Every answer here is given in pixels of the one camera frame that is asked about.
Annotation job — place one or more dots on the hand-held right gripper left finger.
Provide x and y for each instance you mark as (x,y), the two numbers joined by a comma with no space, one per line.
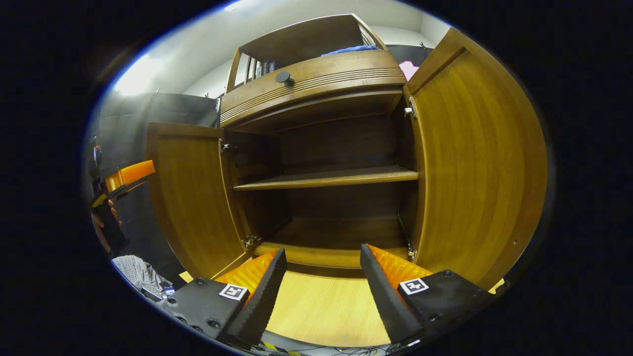
(262,301)

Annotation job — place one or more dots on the silver door hinge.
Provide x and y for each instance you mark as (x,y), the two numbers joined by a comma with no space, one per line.
(248,242)
(411,252)
(410,110)
(225,147)

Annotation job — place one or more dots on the wooden shoe cabinet door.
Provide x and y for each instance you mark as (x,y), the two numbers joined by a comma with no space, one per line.
(479,163)
(193,198)

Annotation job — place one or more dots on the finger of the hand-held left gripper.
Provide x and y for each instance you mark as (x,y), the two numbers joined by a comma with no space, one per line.
(131,173)

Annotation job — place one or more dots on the black backdrop cloth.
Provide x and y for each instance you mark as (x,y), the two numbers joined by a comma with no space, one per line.
(133,128)

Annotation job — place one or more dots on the striped grey garment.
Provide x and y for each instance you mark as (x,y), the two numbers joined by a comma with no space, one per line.
(141,274)

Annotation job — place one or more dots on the wooden inner cabinet shelf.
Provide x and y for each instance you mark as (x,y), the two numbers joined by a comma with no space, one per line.
(326,178)

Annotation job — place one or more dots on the wooden double-door shoe cabinet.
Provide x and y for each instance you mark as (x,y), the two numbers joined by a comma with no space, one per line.
(341,138)

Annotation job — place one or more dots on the black round drawer knob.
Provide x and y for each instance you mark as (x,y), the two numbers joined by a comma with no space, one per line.
(284,77)

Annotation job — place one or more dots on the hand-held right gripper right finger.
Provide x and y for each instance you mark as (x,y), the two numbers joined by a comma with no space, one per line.
(383,301)

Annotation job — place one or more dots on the blue towel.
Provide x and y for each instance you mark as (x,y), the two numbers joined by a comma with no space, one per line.
(348,50)

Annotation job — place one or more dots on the wooden ribbed drawer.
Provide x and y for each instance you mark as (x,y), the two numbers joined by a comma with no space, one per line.
(326,69)

